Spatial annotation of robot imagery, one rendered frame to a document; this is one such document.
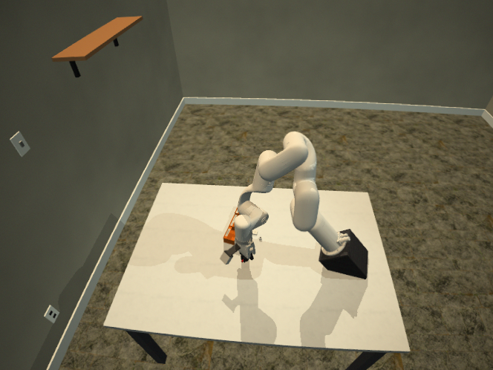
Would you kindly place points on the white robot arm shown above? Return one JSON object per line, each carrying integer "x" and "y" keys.
{"x": 299, "y": 155}

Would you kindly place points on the orange open bin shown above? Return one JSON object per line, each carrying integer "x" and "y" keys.
{"x": 229, "y": 236}

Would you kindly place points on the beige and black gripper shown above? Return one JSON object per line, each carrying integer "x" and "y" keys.
{"x": 247, "y": 251}

